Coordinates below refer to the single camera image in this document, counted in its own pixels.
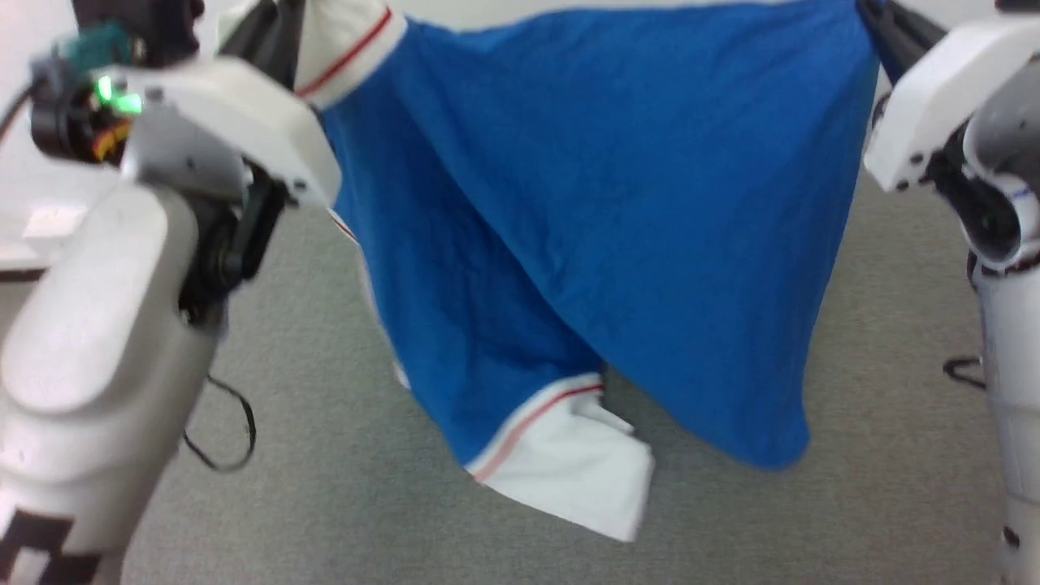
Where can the white wall ledge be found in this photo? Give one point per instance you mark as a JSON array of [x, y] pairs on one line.
[[49, 223]]

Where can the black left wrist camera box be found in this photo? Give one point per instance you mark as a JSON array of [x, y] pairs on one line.
[[154, 24]]

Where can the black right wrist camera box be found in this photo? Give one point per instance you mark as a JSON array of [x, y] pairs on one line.
[[1020, 5]]

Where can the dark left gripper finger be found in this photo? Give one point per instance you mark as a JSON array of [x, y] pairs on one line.
[[268, 36]]

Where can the blue garment with white trim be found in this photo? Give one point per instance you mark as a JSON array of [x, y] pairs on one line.
[[609, 203]]

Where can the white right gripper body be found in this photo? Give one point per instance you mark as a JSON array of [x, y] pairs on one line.
[[926, 97]]

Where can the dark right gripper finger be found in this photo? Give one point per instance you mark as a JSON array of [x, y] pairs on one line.
[[898, 36]]

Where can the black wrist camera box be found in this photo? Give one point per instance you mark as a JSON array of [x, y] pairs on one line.
[[1020, 5], [154, 24]]

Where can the dark baseboard strip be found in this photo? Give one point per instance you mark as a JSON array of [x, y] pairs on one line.
[[16, 275]]

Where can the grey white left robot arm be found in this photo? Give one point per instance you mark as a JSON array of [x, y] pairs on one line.
[[97, 325]]

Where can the grey fabric sofa cushion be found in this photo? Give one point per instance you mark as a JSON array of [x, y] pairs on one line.
[[325, 528]]

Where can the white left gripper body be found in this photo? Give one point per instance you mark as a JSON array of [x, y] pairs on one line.
[[227, 114]]

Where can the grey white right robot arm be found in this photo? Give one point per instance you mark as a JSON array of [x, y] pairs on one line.
[[1016, 366]]

